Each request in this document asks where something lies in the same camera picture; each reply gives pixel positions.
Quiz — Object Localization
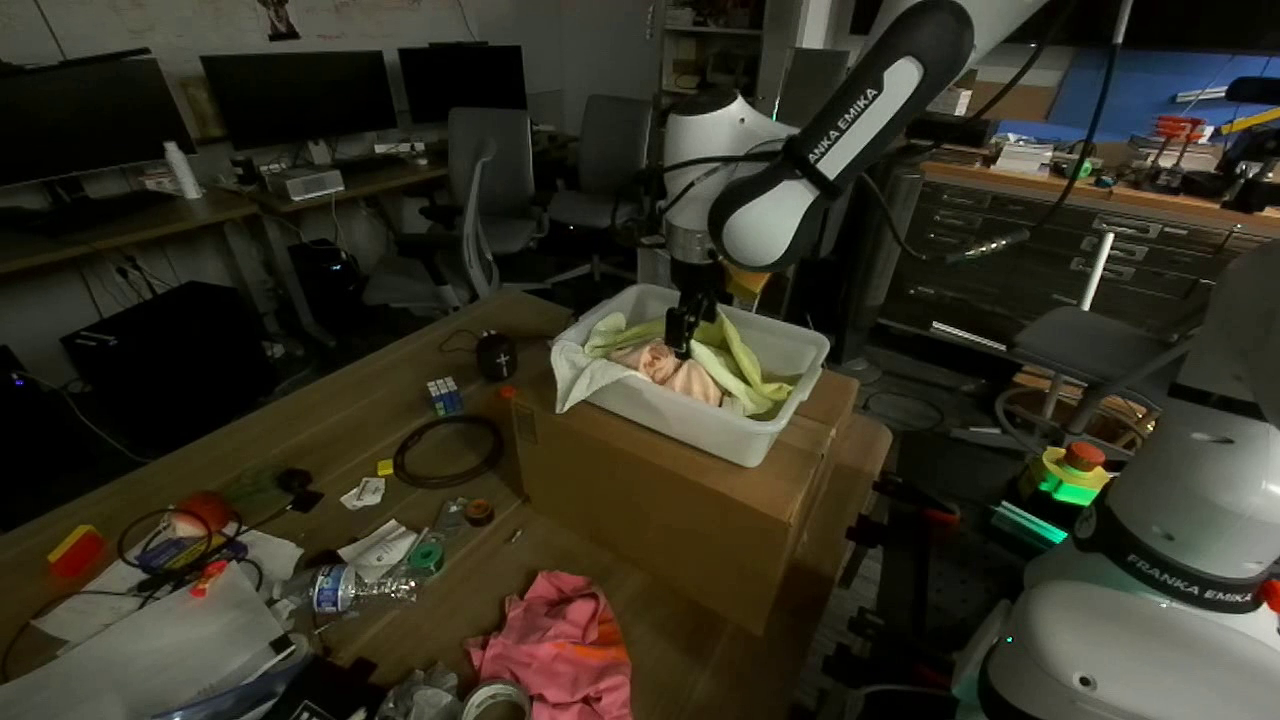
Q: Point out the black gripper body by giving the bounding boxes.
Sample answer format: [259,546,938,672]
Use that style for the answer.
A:
[669,254,736,333]

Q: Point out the peach cloth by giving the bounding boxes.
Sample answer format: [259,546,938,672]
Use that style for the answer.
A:
[611,334,733,412]

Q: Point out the bundle of light clothes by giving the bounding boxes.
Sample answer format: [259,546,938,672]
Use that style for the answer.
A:
[584,307,803,418]

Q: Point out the white towel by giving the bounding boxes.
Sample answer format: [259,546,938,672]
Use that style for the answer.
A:
[547,312,672,415]

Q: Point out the pink cloth with orange patch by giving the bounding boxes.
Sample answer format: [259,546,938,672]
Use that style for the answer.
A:
[469,568,640,720]

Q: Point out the white plastic box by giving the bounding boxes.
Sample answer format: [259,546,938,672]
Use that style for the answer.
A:
[547,281,838,471]

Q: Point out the large cardboard box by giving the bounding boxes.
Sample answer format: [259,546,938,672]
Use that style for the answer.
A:
[514,366,865,638]

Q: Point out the small cardboard box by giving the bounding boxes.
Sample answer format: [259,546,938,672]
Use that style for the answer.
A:
[784,408,897,633]

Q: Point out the black box under desk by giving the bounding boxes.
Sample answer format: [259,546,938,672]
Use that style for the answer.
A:
[57,281,290,447]

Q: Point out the grey office chair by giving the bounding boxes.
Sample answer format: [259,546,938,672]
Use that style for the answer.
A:
[552,92,660,239]
[445,103,546,300]

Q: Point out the black computer mouse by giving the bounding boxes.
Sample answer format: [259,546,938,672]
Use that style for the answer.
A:
[473,328,521,384]

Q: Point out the rubik's cube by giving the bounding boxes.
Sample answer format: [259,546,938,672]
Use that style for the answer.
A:
[426,377,469,418]

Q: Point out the black computer monitor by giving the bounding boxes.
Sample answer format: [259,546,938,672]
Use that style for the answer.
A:
[395,39,534,129]
[197,46,404,153]
[0,50,191,186]

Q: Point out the small white packet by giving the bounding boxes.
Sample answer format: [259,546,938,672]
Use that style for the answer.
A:
[337,471,392,517]

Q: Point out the dark metal drawer cabinet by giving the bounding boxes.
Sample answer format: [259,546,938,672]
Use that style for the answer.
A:
[878,174,1248,351]

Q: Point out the white desktop device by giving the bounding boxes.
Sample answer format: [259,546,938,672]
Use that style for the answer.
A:
[282,163,351,208]

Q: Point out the black padded chair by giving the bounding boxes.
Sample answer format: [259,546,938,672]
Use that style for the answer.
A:
[1008,307,1191,392]

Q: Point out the red emergency stop button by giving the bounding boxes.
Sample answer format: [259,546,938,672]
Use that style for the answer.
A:
[1036,435,1122,512]

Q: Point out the tape roll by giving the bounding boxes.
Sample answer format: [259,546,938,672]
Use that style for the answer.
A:
[456,679,534,720]

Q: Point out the clear plastic water bottle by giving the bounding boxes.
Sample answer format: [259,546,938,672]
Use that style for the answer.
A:
[272,556,422,619]

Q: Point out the red round cap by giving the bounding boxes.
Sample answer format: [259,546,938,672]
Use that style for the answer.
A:
[176,488,241,541]

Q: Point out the white plastic bottle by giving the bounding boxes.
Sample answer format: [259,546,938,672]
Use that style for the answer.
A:
[160,136,203,204]

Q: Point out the wooden desk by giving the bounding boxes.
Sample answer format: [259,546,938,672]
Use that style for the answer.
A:
[0,157,453,287]

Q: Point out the red and yellow tool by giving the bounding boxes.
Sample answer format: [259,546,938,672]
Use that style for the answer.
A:
[41,518,114,588]

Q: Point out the black cable coil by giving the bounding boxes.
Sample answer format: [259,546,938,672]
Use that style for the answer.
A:
[392,412,514,493]

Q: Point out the wall figure poster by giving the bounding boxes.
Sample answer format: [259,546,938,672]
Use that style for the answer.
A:
[255,0,306,45]

